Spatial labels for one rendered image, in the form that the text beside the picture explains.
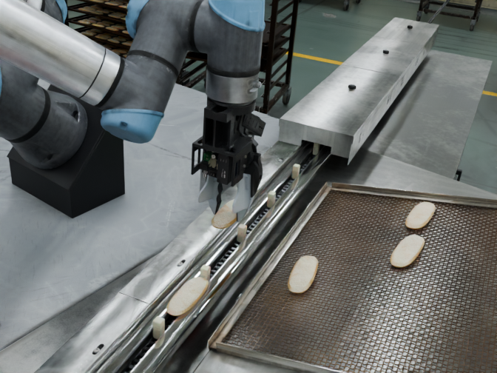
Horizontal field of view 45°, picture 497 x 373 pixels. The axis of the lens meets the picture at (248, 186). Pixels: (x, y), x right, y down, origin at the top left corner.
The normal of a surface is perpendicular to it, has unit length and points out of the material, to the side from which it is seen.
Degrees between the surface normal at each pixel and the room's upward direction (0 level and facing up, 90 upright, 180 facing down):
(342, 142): 90
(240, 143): 0
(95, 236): 0
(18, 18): 59
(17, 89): 82
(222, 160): 90
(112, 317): 0
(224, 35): 90
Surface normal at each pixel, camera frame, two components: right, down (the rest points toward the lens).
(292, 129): -0.41, 0.42
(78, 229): 0.07, -0.87
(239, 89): 0.23, 0.49
